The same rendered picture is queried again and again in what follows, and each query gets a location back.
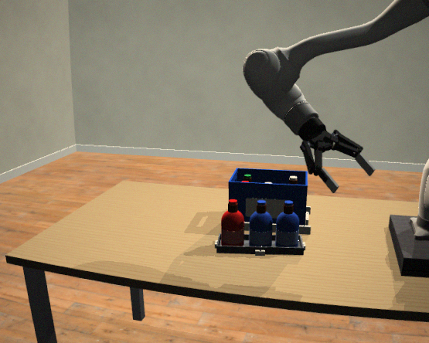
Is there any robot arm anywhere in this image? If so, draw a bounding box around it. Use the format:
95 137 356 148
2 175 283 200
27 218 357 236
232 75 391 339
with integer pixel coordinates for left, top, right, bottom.
243 0 429 241

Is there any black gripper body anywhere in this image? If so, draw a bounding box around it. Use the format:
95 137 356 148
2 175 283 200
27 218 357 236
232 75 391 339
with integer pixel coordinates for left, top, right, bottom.
298 117 333 153

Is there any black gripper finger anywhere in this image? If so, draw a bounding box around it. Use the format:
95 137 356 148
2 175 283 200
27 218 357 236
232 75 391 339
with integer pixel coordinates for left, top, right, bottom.
300 137 339 193
325 130 375 176

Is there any blue bottle with grey label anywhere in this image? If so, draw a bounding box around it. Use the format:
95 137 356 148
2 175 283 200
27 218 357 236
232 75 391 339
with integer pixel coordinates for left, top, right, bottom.
275 201 299 247

